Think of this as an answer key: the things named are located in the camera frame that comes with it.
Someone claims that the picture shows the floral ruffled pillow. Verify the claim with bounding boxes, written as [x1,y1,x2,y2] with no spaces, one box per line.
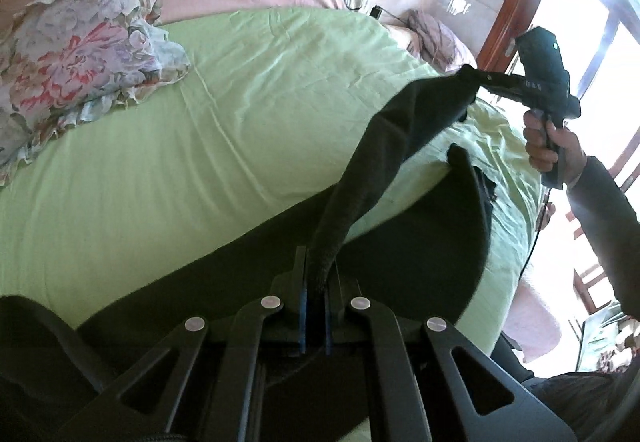
[1,0,191,184]

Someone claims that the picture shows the green bed sheet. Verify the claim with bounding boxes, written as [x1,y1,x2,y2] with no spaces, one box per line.
[0,5,549,358]

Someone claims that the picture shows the black pants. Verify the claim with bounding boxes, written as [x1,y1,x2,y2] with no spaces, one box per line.
[1,66,495,441]

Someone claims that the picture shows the black charger plug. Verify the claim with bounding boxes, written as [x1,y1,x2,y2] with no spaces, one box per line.
[370,6,382,20]

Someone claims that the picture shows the black charger cable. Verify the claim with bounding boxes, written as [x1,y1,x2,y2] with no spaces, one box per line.
[376,8,417,30]

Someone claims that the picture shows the person's right hand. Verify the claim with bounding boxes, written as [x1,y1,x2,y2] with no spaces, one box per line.
[523,110,587,188]

